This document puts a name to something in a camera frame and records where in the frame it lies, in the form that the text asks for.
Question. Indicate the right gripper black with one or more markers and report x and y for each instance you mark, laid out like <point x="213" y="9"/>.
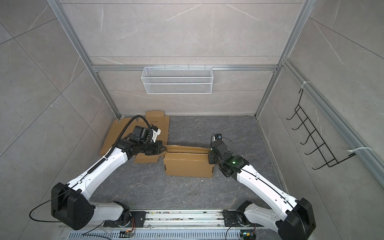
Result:
<point x="211" y="160"/>

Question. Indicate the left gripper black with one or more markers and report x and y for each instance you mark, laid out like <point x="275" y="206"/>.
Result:
<point x="158" y="150"/>

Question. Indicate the brown cardboard box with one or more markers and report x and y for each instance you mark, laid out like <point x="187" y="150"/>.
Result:
<point x="157" y="118"/>
<point x="183" y="161"/>

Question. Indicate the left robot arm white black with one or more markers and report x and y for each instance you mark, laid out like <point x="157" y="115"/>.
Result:
<point x="71" y="202"/>

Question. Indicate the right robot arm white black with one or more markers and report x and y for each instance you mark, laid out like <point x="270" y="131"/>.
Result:
<point x="291" y="218"/>

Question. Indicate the white zip tie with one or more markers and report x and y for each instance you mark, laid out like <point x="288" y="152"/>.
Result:
<point x="360" y="148"/>

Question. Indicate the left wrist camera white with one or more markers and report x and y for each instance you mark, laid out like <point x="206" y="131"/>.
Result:
<point x="155" y="132"/>

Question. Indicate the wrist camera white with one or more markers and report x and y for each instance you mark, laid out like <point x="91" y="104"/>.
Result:
<point x="218" y="137"/>
<point x="155" y="132"/>

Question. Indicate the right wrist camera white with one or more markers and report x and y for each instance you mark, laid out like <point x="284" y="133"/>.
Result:
<point x="218" y="137"/>

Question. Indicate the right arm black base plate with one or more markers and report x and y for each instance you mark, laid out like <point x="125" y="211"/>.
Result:
<point x="230" y="218"/>

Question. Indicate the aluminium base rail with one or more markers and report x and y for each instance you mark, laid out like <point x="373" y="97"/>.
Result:
<point x="204" y="224"/>

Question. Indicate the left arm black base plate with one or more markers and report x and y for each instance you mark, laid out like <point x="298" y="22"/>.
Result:
<point x="135" y="219"/>

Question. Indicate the white wire mesh basket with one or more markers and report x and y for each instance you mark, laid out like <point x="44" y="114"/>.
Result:
<point x="177" y="80"/>

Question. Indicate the black wire hook rack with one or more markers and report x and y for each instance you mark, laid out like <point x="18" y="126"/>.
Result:
<point x="314" y="135"/>

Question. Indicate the aluminium frame profiles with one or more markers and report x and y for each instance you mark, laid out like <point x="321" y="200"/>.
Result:
<point x="370" y="159"/>

